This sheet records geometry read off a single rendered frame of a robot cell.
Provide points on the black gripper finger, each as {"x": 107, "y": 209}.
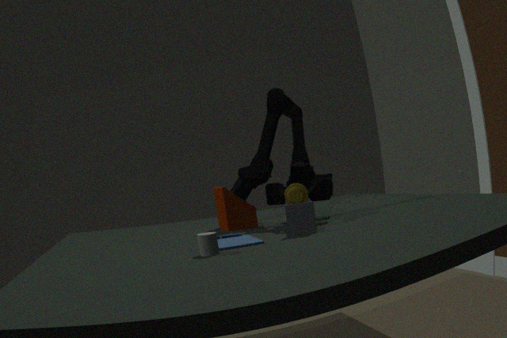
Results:
{"x": 279, "y": 193}
{"x": 314, "y": 196}

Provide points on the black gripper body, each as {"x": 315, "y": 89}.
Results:
{"x": 325, "y": 190}

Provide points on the olive-yellow round plate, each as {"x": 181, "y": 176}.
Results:
{"x": 296, "y": 193}

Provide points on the grey cylinder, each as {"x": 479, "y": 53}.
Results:
{"x": 208, "y": 244}

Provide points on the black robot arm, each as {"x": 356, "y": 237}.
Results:
{"x": 260, "y": 168}

